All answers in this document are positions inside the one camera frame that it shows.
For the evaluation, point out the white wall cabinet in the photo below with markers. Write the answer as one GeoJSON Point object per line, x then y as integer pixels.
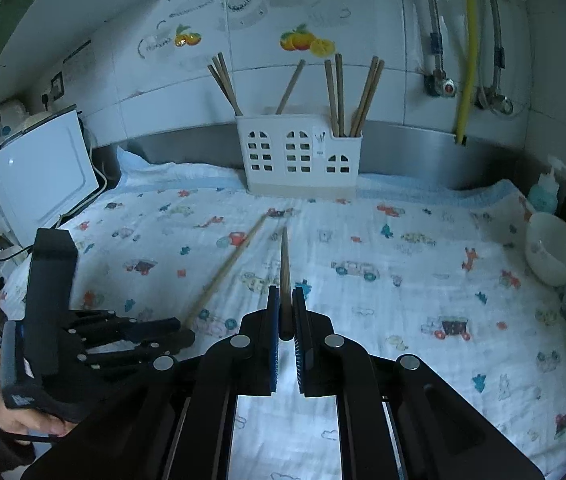
{"type": "Point", "coordinates": [88, 5]}

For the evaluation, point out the white bowl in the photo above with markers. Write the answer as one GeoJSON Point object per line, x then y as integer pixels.
{"type": "Point", "coordinates": [555, 255]}

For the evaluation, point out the white plastic utensil holder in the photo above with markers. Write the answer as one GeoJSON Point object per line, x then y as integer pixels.
{"type": "Point", "coordinates": [343, 135]}

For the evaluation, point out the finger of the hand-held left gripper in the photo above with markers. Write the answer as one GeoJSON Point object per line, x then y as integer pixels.
{"type": "Point", "coordinates": [175, 341]}
{"type": "Point", "coordinates": [153, 326]}

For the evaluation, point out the white wall label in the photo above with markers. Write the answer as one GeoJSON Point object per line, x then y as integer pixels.
{"type": "Point", "coordinates": [77, 54]}

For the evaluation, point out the white countertop oven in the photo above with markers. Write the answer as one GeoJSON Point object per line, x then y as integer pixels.
{"type": "Point", "coordinates": [38, 185]}

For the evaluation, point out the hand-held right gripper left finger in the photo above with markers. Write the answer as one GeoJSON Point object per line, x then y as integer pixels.
{"type": "Point", "coordinates": [274, 340]}

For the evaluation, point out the metal angle valve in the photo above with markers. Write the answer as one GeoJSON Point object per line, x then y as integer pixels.
{"type": "Point", "coordinates": [499, 104]}

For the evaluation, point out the printed white cloth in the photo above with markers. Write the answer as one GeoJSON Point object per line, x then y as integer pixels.
{"type": "Point", "coordinates": [413, 285]}

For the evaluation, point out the wall socket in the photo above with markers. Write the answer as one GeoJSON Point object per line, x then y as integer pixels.
{"type": "Point", "coordinates": [53, 91]}

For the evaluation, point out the metal valve with red knob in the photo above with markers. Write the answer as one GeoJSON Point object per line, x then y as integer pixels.
{"type": "Point", "coordinates": [444, 86]}

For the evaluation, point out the person's left hand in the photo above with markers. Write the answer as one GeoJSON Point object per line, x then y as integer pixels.
{"type": "Point", "coordinates": [18, 417]}

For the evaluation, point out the white plastic packet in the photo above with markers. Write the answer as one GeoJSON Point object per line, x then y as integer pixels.
{"type": "Point", "coordinates": [35, 121]}

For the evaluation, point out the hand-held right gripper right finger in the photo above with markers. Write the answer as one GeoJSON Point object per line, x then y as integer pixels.
{"type": "Point", "coordinates": [299, 345]}

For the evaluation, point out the teal soap pump bottle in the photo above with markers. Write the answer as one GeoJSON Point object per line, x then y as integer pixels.
{"type": "Point", "coordinates": [545, 195]}

